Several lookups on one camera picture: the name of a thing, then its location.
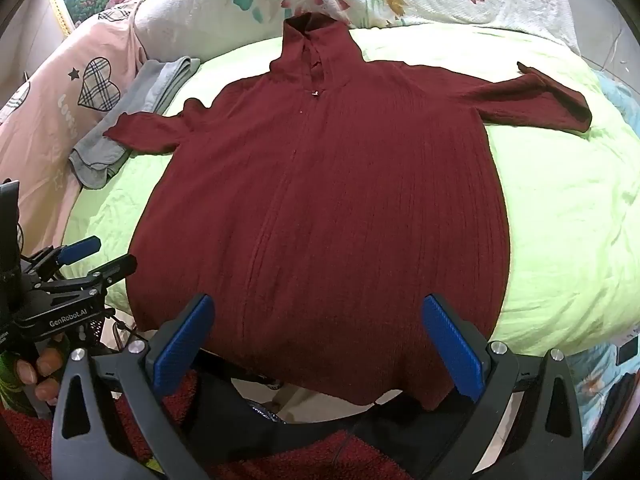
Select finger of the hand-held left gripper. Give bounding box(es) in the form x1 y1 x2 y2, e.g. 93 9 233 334
30 236 102 277
37 254 137 296

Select person's black pants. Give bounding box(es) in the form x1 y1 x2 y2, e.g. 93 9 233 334
190 355 481 480

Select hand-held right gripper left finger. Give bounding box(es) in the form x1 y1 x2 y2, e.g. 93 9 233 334
51 293 217 480

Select person's left hand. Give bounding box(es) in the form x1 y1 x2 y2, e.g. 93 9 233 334
14 336 71 402

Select light green bed sheet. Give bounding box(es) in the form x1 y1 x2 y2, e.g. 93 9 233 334
62 25 640 361

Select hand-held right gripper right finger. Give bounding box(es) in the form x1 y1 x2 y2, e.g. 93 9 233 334
421 293 586 480

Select person's red fuzzy garment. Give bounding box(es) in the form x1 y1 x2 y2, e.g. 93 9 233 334
0 370 406 480

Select grey folded cloth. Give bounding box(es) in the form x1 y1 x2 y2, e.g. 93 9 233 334
68 56 201 190

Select dark red knit sweater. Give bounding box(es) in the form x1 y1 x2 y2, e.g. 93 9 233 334
102 11 594 413

